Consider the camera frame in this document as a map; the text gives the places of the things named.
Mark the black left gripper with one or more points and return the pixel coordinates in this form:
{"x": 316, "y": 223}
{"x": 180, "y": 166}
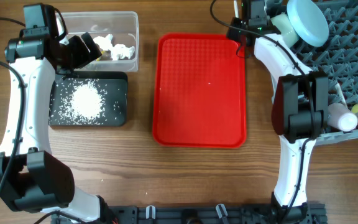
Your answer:
{"x": 84, "y": 56}

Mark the white tissue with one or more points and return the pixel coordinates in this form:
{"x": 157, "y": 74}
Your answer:
{"x": 104, "y": 43}

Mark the white napkin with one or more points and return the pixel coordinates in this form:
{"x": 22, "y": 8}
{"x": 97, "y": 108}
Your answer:
{"x": 120, "y": 52}

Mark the white plastic fork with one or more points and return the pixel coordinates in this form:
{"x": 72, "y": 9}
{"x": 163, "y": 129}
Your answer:
{"x": 236, "y": 9}

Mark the mint green bowl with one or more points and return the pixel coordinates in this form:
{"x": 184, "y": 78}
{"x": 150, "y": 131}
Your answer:
{"x": 283, "y": 24}

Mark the light blue plate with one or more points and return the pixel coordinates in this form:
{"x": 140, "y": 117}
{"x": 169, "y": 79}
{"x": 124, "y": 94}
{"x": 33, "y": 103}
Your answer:
{"x": 308, "y": 21}

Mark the white plastic spoon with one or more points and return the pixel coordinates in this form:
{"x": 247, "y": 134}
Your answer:
{"x": 340, "y": 94}

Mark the white plastic cup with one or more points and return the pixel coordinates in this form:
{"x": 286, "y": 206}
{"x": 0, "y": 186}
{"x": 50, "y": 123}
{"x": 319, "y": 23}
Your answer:
{"x": 341, "y": 118}

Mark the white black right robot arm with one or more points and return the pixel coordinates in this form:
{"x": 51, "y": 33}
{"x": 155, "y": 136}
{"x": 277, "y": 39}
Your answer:
{"x": 300, "y": 99}

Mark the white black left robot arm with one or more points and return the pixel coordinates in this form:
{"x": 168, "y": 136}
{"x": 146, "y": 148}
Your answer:
{"x": 31, "y": 179}

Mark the grey dishwasher rack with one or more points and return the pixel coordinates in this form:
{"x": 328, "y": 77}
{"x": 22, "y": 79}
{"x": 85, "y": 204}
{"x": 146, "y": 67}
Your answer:
{"x": 338, "y": 58}

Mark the clear plastic bin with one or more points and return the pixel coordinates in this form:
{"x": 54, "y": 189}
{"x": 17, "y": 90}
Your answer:
{"x": 122, "y": 27}

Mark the black tray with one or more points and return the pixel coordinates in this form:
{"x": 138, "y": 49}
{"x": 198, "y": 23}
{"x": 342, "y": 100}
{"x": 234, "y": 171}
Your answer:
{"x": 110, "y": 99}

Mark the pile of white rice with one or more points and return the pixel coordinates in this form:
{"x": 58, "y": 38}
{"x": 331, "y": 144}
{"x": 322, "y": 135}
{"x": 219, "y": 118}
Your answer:
{"x": 85, "y": 101}

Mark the red serving tray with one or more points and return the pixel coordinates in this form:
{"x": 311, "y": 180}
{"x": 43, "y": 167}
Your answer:
{"x": 200, "y": 92}

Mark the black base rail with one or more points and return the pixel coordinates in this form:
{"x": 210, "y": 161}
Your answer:
{"x": 248, "y": 214}

